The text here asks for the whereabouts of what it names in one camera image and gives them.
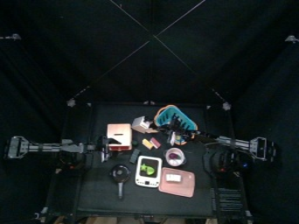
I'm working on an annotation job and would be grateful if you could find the white card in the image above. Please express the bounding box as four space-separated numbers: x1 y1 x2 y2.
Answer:
168 132 177 147

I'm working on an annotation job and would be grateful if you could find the yellow toy block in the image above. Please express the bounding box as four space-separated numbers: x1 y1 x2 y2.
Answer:
141 138 155 151

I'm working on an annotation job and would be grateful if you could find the black toy frying pan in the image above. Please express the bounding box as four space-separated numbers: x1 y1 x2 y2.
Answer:
109 164 132 200

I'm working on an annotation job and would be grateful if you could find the pink cutting board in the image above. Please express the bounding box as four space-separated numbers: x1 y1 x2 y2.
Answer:
157 166 196 199

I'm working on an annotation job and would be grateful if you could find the pink toy block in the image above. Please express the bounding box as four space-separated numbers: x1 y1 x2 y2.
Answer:
149 136 163 150

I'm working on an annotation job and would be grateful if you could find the black rectangular block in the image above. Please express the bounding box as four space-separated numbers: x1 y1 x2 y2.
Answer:
128 148 141 165

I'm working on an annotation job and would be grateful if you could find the white segmented toy block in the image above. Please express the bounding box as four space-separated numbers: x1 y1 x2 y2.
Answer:
164 173 183 184

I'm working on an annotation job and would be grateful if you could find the small white toy box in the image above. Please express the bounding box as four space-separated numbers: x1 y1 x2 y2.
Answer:
131 115 155 134

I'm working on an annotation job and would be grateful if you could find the white round cup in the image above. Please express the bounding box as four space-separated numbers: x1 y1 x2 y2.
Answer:
163 147 187 167

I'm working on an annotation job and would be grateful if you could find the white toy tablet green picture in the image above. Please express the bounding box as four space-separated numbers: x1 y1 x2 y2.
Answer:
135 155 164 189

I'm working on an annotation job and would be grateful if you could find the teal basket with orange rim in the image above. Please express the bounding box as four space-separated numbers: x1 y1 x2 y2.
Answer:
153 104 199 146

